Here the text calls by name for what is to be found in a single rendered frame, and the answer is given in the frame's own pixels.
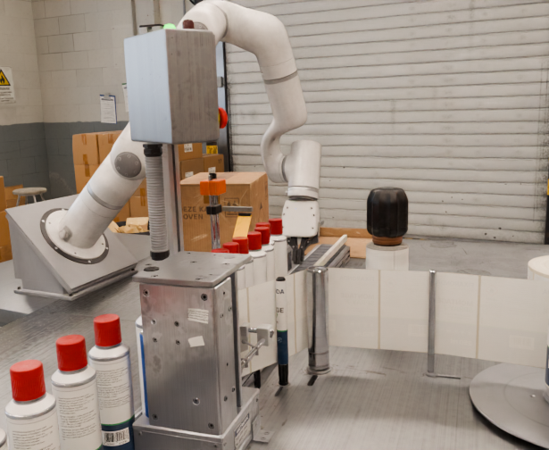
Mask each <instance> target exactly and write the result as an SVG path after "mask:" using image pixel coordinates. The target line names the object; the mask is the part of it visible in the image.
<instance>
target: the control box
mask: <svg viewBox="0 0 549 450"><path fill-rule="evenodd" d="M124 53H125V65H126V77H127V90H128V101H129V125H130V137H131V141H133V142H144V143H155V144H167V145H179V144H192V143H205V142H216V141H217V140H218V138H219V137H220V114H219V106H218V86H217V66H216V47H215V35H214V34H213V32H212V31H211V30H204V29H171V28H165V29H158V30H155V31H151V32H147V33H144V34H140V35H136V36H133V37H126V38H124Z"/></svg>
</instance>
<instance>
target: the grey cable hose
mask: <svg viewBox="0 0 549 450"><path fill-rule="evenodd" d="M143 148H144V155H145V164H146V178H147V179H146V180H147V182H146V183H147V184H146V185H147V187H146V188H147V191H148V192H147V194H148V195H147V196H148V198H147V199H148V200H147V202H148V212H149V222H150V223H149V225H150V226H149V228H150V238H151V239H150V240H151V248H152V249H151V251H150V256H151V257H152V260H154V261H162V260H164V259H166V258H168V257H169V255H170V250H169V249H168V246H167V245H168V243H167V242H168V240H167V239H168V238H167V237H168V236H167V228H166V227H167V225H166V224H167V222H166V220H165V219H166V217H165V216H166V214H165V213H166V212H165V211H166V210H165V208H166V207H165V199H164V198H165V196H164V195H165V194H164V191H163V190H164V183H163V182H164V180H163V167H162V144H155V143H152V144H143Z"/></svg>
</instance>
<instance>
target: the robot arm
mask: <svg viewBox="0 0 549 450"><path fill-rule="evenodd" d="M186 19H190V20H193V22H194V23H195V29H204V30H211V31H212V32H213V34H214V35H215V47H216V46H217V45H218V43H219V41H220V42H226V43H230V44H232V45H234V46H237V47H240V48H242V49H244V50H246V51H248V52H250V53H253V54H254V55H255V56H256V58H257V61H258V63H259V67H260V70H261V74H262V79H263V83H264V86H265V88H266V92H267V95H268V98H269V101H270V107H271V110H272V113H273V120H272V123H271V124H270V126H269V127H268V128H267V130H266V132H265V133H264V135H263V137H262V142H261V155H262V162H263V166H264V169H265V171H266V174H267V176H268V178H269V179H270V180H271V181H272V182H275V183H288V191H286V196H288V197H289V199H288V200H286V202H285V204H284V208H283V213H282V217H281V219H282V226H283V233H282V234H283V235H284V236H285V237H287V243H288V244H289V245H290V246H291V248H292V249H293V253H292V261H293V262H294V264H295V265H298V264H299V265H302V262H303V261H304V250H306V248H307V247H308V246H310V245H312V244H317V243H319V242H320V241H319V234H320V210H319V203H318V202H316V200H318V195H319V184H320V159H321V144H320V143H319V142H316V141H312V140H306V139H303V140H296V141H294V142H293V143H292V144H291V152H290V154H289V155H283V154H282V153H281V150H280V145H279V141H280V137H281V136H282V135H283V134H285V133H287V132H289V131H290V130H293V129H297V128H299V127H301V126H303V125H304V124H305V123H306V121H307V110H306V106H305V101H304V95H303V91H302V88H301V84H300V79H299V76H298V72H297V68H296V65H295V58H294V55H293V51H292V47H291V44H290V41H289V37H288V34H287V30H286V28H285V26H284V24H283V23H282V22H281V21H280V20H279V19H278V18H277V17H275V16H273V15H271V14H269V13H266V12H260V11H256V10H252V9H248V8H245V7H243V6H240V5H238V4H233V3H231V2H227V1H221V0H206V1H203V2H200V3H198V4H197V5H195V6H194V7H193V8H192V9H191V10H190V11H189V12H187V13H186V14H185V16H184V17H183V18H182V20H181V21H180V23H179V25H178V27H177V29H182V21H183V20H186ZM143 144H147V143H144V142H133V141H131V137H130V125H129V123H128V125H127V126H126V128H125V129H124V130H123V131H122V133H121V134H120V136H119V137H118V139H117V140H116V142H115V143H114V145H113V147H112V151H111V152H110V153H109V154H108V155H107V157H106V158H105V159H104V161H103V162H102V164H101V165H100V166H99V168H98V169H97V170H96V172H95V174H94V175H93V176H92V178H91V179H90V181H89V182H88V183H87V184H86V186H85V187H84V188H83V190H82V191H81V193H80V194H79V196H78V197H77V199H76V200H75V201H74V203H73V204H72V206H71V207H70V209H69V210H68V211H56V212H53V213H51V214H50V215H49V216H48V218H47V220H46V232H47V234H48V236H49V237H50V239H51V240H52V241H53V242H54V244H55V245H56V246H57V247H59V248H60V249H61V250H63V251H64V252H65V253H66V254H69V255H71V256H74V257H76V258H79V259H85V260H91V259H95V258H97V257H99V256H100V255H101V254H102V253H103V252H104V249H105V241H104V236H103V233H104V231H105V230H106V229H107V228H108V226H109V225H110V224H111V222H112V221H113V219H114V218H115V217H116V216H117V214H118V213H119V212H120V210H121V209H122V207H123V206H124V205H125V204H126V203H127V202H128V200H129V199H130V198H131V196H132V195H133V194H134V192H135V191H136V190H137V188H138V186H139V185H140V184H141V182H142V181H143V179H144V178H145V177H146V164H145V155H144V148H143ZM288 238H291V239H288ZM298 238H300V239H302V240H301V244H300V247H299V249H298V242H297V239H298ZM309 239H310V240H309Z"/></svg>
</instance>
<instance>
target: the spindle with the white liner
mask: <svg viewBox="0 0 549 450"><path fill-rule="evenodd" d="M367 231H368V232H369V233H370V234H371V235H372V241H371V242H369V243H368V244H367V245H366V269H369V270H397V271H408V267H409V262H408V255H409V246H408V245H407V244H406V243H404V242H403V235H405V234H406V232H407V231H408V198H407V195H406V194H405V192H404V191H403V189H401V188H399V187H377V188H374V189H372V190H371V191H370V193H369V195H368V198H367Z"/></svg>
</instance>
